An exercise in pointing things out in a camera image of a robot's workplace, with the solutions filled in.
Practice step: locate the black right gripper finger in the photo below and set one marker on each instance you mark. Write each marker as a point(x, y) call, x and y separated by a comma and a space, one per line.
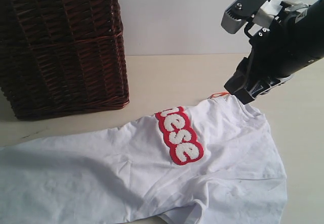
point(265, 85)
point(237, 84)

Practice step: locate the orange garment hang tag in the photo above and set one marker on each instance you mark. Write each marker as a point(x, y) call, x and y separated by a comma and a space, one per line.
point(215, 95)

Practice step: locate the dark brown wicker basket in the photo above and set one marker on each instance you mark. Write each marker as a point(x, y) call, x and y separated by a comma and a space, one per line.
point(62, 57)

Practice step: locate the white t-shirt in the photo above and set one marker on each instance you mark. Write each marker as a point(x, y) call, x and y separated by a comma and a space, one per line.
point(215, 162)

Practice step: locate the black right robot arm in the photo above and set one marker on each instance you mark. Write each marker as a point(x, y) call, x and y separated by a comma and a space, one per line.
point(307, 34)

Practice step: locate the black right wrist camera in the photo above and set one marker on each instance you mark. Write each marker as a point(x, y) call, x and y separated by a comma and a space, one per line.
point(240, 12)

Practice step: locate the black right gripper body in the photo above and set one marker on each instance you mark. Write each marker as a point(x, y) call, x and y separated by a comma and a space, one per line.
point(272, 54)

